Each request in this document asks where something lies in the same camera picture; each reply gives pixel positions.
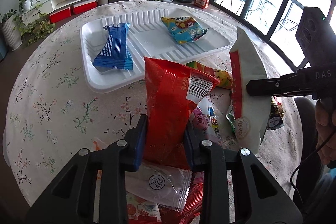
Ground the orange fruit print pack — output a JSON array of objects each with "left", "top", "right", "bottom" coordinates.
[{"left": 126, "top": 192, "right": 162, "bottom": 224}]

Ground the small red wafer pack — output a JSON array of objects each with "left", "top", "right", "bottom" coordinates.
[{"left": 158, "top": 183, "right": 203, "bottom": 224}]

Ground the black snack bag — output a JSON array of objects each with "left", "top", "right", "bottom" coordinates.
[{"left": 267, "top": 97, "right": 284, "bottom": 130}]

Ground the green snack pack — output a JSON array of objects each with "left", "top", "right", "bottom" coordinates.
[{"left": 226, "top": 105, "right": 236, "bottom": 135}]

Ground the white red snack bag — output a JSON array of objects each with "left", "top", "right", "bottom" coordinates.
[{"left": 230, "top": 27, "right": 271, "bottom": 154}]

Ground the clear orange trim snack pack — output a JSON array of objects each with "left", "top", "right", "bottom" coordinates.
[{"left": 94, "top": 137, "right": 193, "bottom": 212}]

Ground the pink cartoon snack pack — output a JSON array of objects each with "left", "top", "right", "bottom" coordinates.
[{"left": 189, "top": 96, "right": 222, "bottom": 144}]

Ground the orange cartoon snack pack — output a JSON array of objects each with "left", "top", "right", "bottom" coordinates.
[{"left": 186, "top": 61, "right": 233, "bottom": 90}]

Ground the panda blue snack bag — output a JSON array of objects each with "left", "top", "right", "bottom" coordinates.
[{"left": 161, "top": 16, "right": 208, "bottom": 44}]

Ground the red foil snack bag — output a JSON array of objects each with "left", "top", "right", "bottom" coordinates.
[{"left": 143, "top": 57, "right": 219, "bottom": 170}]

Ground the blue mini roll cake pack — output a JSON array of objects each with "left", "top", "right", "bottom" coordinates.
[{"left": 93, "top": 23, "right": 133, "bottom": 71}]

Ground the person right hand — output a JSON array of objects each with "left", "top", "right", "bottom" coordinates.
[{"left": 315, "top": 100, "right": 336, "bottom": 165}]

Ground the floral round tablecloth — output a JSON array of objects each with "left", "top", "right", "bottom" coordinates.
[{"left": 5, "top": 1, "right": 303, "bottom": 206}]

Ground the red snack box on floor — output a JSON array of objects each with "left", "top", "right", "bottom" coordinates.
[{"left": 194, "top": 0, "right": 209, "bottom": 9}]

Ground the white plastic tray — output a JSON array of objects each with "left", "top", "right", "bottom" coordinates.
[{"left": 80, "top": 8, "right": 232, "bottom": 94}]

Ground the trailing pothos plant left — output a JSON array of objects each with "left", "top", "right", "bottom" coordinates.
[{"left": 14, "top": 0, "right": 55, "bottom": 45}]

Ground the red storage box left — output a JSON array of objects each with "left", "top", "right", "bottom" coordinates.
[{"left": 49, "top": 7, "right": 72, "bottom": 23}]

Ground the red storage box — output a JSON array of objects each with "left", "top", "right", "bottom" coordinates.
[
  {"left": 49, "top": 7, "right": 72, "bottom": 23},
  {"left": 72, "top": 0, "right": 97, "bottom": 15}
]

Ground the red storage box right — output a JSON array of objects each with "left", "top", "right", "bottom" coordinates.
[{"left": 72, "top": 0, "right": 97, "bottom": 15}]

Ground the plant ribbed white pot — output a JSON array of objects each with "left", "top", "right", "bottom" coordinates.
[{"left": 1, "top": 9, "right": 22, "bottom": 51}]

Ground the small grey flower pot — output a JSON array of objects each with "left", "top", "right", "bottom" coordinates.
[{"left": 97, "top": 0, "right": 109, "bottom": 6}]

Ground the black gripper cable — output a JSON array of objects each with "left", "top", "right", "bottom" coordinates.
[{"left": 290, "top": 131, "right": 336, "bottom": 204}]

